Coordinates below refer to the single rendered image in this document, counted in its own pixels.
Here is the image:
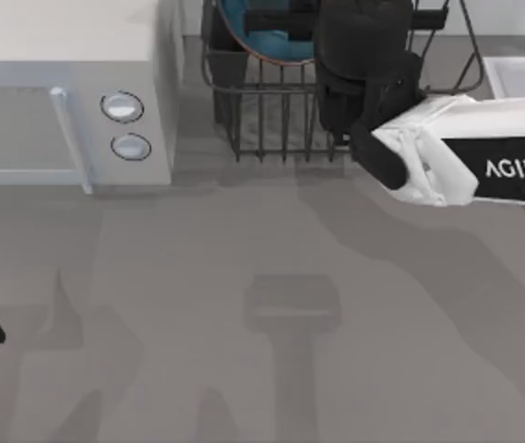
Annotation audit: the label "dark wire dish rack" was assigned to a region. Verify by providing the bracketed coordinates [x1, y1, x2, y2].
[200, 0, 483, 164]

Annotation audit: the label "pale microwave oven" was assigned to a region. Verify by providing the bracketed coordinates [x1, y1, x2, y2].
[0, 0, 185, 196]

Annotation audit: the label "glass microwave door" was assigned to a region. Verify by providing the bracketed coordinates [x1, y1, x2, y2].
[0, 85, 89, 186]

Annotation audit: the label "large round microwave knob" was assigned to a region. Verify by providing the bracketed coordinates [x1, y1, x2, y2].
[99, 90, 146, 125]

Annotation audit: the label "small round microwave knob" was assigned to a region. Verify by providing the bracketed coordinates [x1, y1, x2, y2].
[110, 132, 153, 162]

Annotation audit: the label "white sink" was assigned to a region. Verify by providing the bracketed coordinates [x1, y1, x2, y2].
[482, 56, 525, 308]

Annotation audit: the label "blue round plate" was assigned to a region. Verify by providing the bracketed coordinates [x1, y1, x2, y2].
[218, 0, 319, 66]

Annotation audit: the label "pale microwave door handle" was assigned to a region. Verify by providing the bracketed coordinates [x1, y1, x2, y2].
[48, 86, 94, 196]

